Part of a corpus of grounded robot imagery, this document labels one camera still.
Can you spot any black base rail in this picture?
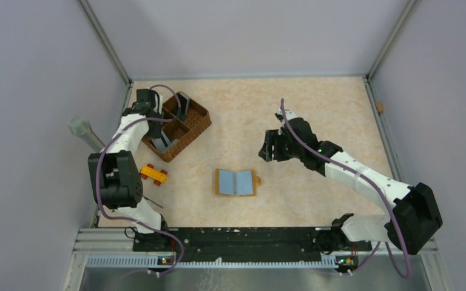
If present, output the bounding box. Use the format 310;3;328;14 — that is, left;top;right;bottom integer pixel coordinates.
132;227;372;263

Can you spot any silver microphone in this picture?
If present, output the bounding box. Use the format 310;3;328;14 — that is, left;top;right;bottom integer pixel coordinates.
68;116;105;152

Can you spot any small wooden block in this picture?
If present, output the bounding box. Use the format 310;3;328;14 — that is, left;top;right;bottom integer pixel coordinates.
374;102;384;114

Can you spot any grey card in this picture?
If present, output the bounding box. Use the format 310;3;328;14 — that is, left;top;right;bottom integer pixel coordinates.
175;92;191;121
152;130;178;153

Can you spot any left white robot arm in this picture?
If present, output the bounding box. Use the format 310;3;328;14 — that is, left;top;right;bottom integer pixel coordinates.
88;89;171;251

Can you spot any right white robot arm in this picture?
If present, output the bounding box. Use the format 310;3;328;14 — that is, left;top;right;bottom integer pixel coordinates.
258;110;443;255

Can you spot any brown wicker divided basket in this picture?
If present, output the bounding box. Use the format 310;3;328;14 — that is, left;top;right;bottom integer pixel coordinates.
142;95;212;162

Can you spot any white perforated cable tray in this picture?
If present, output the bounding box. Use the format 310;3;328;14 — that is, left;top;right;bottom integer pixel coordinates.
86;255;338;269

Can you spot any black microphone tripod stand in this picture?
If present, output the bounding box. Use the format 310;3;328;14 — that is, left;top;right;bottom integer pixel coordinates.
143;195;164;209

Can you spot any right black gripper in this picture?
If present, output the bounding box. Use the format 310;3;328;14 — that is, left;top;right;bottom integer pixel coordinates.
259;129;304;162

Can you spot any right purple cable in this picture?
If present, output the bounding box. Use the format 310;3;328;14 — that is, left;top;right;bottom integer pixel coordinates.
279;98;413;280

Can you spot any orange leather card holder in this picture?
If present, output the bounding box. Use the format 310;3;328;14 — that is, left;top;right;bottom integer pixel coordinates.
214;169;262;197

